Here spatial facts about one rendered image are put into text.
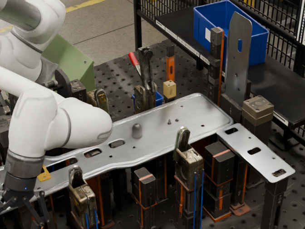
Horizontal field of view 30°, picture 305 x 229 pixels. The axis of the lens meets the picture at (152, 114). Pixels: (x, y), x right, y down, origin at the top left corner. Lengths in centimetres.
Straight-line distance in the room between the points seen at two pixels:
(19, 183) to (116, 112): 114
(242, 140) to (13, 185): 80
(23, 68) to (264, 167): 108
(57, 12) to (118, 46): 208
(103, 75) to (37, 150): 141
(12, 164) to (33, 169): 5
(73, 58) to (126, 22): 232
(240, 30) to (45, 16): 79
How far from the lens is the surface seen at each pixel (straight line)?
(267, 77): 215
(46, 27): 228
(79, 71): 236
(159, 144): 186
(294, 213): 210
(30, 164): 140
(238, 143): 187
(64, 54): 246
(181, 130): 173
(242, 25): 189
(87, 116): 146
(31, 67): 238
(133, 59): 203
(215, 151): 187
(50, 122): 138
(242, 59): 194
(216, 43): 209
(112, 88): 265
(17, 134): 138
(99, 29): 463
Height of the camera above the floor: 219
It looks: 37 degrees down
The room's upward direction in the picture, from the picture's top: 1 degrees counter-clockwise
